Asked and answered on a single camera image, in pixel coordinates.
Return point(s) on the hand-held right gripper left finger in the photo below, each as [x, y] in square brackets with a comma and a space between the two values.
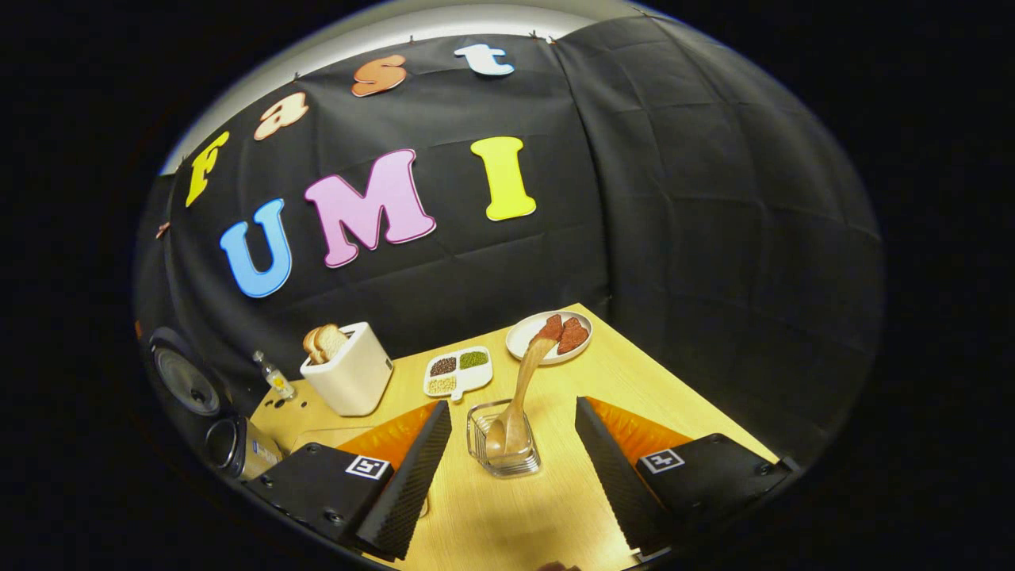
[412, 484]

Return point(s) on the white divided grain tray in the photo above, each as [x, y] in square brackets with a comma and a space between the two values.
[460, 388]

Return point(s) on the black backdrop cloth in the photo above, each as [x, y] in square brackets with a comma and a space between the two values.
[674, 198]

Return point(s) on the dark grey rice cooker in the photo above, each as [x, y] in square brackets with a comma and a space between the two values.
[190, 381]

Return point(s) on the small glass bottle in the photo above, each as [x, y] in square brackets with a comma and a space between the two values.
[277, 382]

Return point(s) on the white toaster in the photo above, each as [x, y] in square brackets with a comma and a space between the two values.
[353, 381]

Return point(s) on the wooden spoon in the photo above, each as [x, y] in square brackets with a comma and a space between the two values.
[523, 388]

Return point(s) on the round white plate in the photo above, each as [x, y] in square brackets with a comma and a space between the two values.
[519, 337]

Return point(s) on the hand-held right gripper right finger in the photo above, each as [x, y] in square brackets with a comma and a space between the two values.
[614, 484]

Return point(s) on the red meat piece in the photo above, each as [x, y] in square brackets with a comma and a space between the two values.
[553, 327]
[572, 337]

